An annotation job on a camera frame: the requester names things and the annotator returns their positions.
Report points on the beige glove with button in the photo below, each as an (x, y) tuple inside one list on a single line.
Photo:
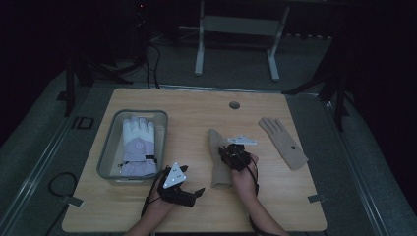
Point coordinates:
[(284, 144)]

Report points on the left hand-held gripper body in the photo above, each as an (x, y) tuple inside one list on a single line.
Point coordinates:
[(173, 177)]

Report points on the dark equipment tower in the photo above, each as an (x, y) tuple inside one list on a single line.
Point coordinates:
[(141, 32)]

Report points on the black tripod stand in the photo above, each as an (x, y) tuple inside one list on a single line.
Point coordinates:
[(69, 88), (339, 98)]

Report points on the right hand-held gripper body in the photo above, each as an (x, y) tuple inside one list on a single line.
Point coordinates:
[(239, 157)]

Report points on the grey tape piece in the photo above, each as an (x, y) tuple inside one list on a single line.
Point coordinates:
[(317, 198), (72, 201)]

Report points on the round table grommet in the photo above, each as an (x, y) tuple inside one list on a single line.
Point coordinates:
[(234, 105)]

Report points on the grey plastic bin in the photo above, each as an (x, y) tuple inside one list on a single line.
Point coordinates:
[(111, 150)]

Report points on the person's left hand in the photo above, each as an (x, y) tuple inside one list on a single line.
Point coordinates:
[(157, 205)]

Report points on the plain beige glove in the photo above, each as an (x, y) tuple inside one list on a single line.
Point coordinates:
[(218, 173)]

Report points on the white metal stand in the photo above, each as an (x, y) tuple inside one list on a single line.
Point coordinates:
[(241, 26)]

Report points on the white and purple ski glove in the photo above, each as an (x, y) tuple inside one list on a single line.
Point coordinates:
[(139, 144)]

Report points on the person's right hand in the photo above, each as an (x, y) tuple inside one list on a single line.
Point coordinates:
[(244, 183)]

